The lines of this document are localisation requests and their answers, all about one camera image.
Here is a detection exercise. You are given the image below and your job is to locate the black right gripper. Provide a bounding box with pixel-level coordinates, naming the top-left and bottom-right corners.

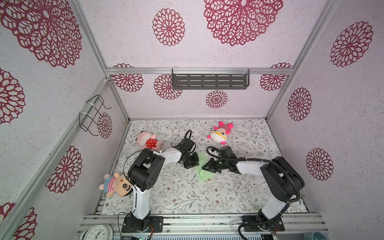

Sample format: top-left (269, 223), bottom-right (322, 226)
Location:
top-left (201, 158), bottom-right (229, 173)

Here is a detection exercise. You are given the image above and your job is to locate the light green paper sheet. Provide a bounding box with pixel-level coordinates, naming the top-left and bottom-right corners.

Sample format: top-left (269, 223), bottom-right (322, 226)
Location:
top-left (195, 152), bottom-right (215, 182)

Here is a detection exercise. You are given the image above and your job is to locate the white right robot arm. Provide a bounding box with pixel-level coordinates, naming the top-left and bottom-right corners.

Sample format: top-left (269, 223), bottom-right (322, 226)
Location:
top-left (202, 156), bottom-right (305, 221)

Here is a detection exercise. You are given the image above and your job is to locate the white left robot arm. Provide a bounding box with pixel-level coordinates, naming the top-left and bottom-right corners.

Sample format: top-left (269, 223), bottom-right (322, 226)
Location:
top-left (128, 148), bottom-right (199, 220)

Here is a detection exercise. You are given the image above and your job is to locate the white pink owl plush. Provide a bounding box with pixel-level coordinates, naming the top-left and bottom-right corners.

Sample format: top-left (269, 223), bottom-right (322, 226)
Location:
top-left (207, 121), bottom-right (234, 145)

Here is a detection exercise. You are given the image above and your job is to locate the pink plush red dotted dress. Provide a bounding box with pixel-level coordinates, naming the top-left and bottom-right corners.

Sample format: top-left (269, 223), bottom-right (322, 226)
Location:
top-left (136, 132), bottom-right (163, 151)

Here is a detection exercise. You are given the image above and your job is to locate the striped hat doll plush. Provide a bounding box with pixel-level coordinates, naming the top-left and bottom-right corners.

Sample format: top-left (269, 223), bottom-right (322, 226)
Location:
top-left (99, 173), bottom-right (133, 197)

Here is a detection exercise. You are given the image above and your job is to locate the white analog clock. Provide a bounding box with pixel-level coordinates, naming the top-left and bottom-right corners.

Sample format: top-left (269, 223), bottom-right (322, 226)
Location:
top-left (78, 222), bottom-right (114, 240)

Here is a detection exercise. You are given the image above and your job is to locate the teal cup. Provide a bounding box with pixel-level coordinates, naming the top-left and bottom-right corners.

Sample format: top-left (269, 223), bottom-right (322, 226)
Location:
top-left (303, 232), bottom-right (329, 240)

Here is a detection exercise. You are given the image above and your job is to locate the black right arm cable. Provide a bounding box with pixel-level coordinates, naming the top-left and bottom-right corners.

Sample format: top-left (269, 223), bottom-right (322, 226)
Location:
top-left (205, 145), bottom-right (301, 240)

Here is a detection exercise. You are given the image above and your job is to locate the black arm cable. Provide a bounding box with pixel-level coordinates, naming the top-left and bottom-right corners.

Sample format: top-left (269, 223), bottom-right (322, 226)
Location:
top-left (205, 145), bottom-right (301, 240)
top-left (116, 129), bottom-right (197, 240)

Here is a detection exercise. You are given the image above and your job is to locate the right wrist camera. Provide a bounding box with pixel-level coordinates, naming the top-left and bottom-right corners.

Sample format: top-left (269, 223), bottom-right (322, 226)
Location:
top-left (219, 146), bottom-right (237, 159)

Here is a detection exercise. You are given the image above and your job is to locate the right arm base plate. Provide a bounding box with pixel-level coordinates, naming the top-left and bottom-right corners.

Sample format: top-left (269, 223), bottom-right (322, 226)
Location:
top-left (242, 215), bottom-right (285, 232)

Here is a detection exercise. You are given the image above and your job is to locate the grey wall shelf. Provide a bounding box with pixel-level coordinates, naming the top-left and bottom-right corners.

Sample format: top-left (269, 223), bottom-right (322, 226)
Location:
top-left (171, 69), bottom-right (250, 90)

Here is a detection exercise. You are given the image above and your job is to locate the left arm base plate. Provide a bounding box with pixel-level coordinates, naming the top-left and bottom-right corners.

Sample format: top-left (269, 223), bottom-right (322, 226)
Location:
top-left (121, 215), bottom-right (164, 233)

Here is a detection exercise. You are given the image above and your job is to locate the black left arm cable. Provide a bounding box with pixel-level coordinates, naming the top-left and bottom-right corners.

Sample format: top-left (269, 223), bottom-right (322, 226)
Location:
top-left (116, 129), bottom-right (197, 240)

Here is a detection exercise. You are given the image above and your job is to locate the black wire wall rack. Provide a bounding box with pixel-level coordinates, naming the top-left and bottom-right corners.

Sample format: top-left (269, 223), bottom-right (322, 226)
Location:
top-left (78, 95), bottom-right (111, 137)

